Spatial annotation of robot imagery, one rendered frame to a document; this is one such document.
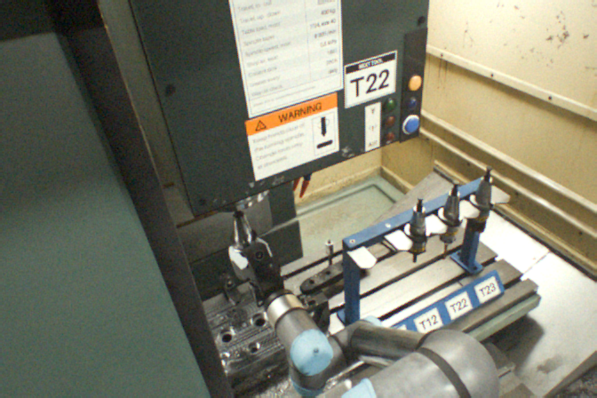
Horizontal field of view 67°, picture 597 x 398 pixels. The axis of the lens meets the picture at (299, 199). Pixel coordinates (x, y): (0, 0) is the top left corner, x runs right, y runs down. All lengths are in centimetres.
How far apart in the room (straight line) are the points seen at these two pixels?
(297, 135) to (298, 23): 17
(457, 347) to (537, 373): 98
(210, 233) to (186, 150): 95
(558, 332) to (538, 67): 81
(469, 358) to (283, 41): 48
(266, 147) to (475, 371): 42
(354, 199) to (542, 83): 110
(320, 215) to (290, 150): 151
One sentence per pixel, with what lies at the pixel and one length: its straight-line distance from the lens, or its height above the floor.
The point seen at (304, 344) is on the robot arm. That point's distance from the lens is 87.
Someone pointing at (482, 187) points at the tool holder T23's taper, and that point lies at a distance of 127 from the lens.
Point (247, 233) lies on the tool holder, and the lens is 103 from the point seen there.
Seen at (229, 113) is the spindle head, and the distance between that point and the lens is 65.
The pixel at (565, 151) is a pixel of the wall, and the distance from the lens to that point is 159.
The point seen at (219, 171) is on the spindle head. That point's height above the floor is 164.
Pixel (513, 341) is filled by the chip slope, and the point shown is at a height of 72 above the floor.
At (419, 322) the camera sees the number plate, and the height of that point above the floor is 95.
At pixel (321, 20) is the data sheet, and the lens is 68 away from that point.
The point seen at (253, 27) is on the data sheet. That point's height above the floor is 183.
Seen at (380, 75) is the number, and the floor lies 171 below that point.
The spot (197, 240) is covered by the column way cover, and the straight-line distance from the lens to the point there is 159.
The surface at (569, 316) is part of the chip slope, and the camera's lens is 167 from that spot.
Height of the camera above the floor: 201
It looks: 38 degrees down
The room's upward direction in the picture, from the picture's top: 6 degrees counter-clockwise
